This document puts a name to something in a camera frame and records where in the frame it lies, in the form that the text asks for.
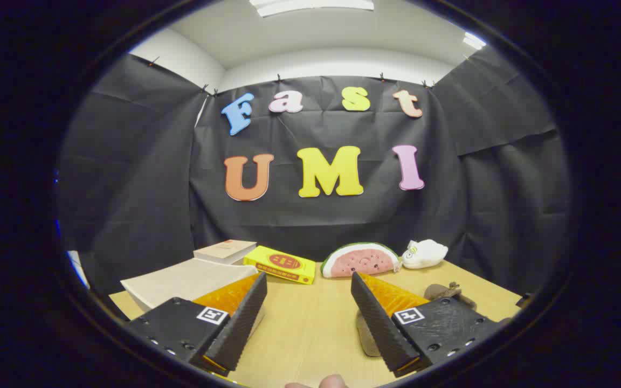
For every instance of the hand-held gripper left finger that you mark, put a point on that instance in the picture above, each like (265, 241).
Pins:
(243, 323)

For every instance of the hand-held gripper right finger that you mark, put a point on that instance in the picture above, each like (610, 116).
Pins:
(380, 323)

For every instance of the brown fuzzy shoe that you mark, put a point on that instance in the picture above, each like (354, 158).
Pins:
(442, 292)
(367, 337)

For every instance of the cream storage box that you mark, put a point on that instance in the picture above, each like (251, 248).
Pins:
(181, 280)

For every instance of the watermelon slice plush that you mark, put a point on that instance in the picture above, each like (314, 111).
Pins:
(359, 261)

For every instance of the yellow book with red circle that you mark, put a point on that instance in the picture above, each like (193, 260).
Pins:
(283, 262)

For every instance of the white plush toy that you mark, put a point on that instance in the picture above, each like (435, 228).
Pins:
(426, 253)

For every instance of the black table clamp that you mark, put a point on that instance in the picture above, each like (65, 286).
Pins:
(525, 300)

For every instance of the small ceiling light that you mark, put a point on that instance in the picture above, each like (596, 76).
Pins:
(474, 41)

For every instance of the long ceiling light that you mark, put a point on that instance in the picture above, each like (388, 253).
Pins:
(310, 5)

